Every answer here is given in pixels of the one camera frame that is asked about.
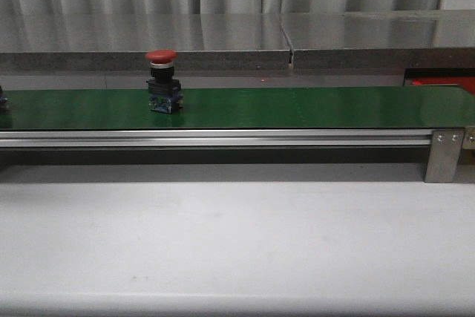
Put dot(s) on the grey stone countertop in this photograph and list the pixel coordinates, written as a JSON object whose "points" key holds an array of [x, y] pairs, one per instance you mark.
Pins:
{"points": [[242, 42]]}

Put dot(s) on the green conveyor belt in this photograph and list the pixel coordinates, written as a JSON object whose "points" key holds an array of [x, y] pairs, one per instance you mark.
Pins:
{"points": [[341, 107]]}

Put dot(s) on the red plastic tray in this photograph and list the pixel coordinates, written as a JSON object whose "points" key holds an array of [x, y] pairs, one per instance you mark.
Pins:
{"points": [[465, 82]]}

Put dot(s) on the steel conveyor support leg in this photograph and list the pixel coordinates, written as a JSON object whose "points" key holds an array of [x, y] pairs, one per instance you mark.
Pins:
{"points": [[445, 148]]}

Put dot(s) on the red mushroom push button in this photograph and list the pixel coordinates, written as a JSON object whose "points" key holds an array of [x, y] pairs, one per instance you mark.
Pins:
{"points": [[164, 90]]}

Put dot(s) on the aluminium conveyor frame rail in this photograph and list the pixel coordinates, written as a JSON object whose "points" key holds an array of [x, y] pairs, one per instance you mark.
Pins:
{"points": [[238, 138]]}

